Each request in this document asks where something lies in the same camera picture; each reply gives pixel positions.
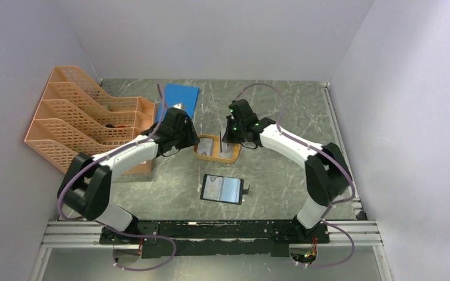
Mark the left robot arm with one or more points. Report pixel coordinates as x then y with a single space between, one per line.
86 187

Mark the peach plastic file organizer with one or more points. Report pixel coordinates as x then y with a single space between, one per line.
75 115

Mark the yellow oval tray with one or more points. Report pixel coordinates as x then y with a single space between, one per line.
216 138

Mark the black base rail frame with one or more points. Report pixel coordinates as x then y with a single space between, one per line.
223 237

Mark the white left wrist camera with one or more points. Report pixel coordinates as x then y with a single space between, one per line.
179 108

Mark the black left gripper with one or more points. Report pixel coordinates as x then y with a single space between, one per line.
191 137

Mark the blue folder sheet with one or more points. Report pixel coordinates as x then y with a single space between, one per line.
182 94

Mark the black leather card holder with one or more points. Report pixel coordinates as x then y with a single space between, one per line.
233 190

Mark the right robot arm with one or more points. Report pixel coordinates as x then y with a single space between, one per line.
327 174

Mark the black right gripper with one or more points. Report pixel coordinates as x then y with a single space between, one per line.
228 137

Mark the white VIP card stack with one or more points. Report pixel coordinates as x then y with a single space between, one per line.
208 149

